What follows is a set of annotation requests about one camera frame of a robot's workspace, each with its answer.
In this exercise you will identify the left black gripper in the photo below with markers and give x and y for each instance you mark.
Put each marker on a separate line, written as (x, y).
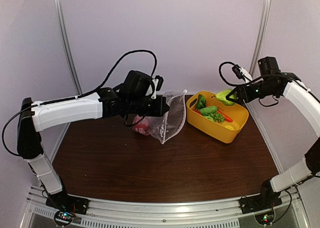
(159, 110)

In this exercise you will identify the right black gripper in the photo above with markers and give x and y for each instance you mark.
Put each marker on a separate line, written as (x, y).
(239, 90)

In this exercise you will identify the clear zip top bag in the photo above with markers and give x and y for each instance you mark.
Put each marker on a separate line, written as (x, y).
(171, 123)

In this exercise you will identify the orange toy carrot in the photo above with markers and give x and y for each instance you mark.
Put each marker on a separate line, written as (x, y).
(226, 118)

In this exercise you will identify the green toy grapes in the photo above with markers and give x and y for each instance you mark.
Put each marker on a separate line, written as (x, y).
(216, 117)

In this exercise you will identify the red toy pepper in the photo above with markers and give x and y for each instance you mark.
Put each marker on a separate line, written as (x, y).
(142, 127)

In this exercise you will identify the yellow plastic basket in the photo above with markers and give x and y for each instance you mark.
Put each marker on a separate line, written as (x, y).
(237, 113)

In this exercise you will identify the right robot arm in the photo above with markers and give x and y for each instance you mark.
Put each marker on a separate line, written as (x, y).
(309, 106)

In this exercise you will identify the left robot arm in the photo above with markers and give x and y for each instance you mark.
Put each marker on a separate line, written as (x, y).
(38, 116)

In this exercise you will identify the yellow toy lemon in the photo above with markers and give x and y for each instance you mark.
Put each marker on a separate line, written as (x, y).
(231, 126)

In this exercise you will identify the green toy leafy vegetable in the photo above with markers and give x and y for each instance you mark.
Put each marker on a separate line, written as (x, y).
(201, 102)

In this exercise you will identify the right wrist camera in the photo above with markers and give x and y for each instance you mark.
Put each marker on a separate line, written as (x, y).
(242, 73)

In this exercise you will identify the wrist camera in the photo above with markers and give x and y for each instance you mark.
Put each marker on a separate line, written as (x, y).
(155, 86)
(242, 73)

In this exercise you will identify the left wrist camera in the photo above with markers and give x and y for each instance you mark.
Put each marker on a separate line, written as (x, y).
(155, 86)

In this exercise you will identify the right metal frame post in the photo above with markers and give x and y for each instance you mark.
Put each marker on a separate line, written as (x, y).
(264, 18)

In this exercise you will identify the metal frame post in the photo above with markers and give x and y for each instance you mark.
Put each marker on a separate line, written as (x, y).
(66, 45)
(264, 18)

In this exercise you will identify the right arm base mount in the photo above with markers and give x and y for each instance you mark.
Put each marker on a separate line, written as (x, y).
(255, 203)

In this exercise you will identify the front aluminium rail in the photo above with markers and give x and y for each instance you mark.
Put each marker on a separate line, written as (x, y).
(213, 213)

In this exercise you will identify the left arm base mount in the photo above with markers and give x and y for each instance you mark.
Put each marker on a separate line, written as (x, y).
(72, 204)

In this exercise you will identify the left metal frame post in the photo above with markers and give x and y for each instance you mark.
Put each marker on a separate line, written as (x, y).
(66, 45)

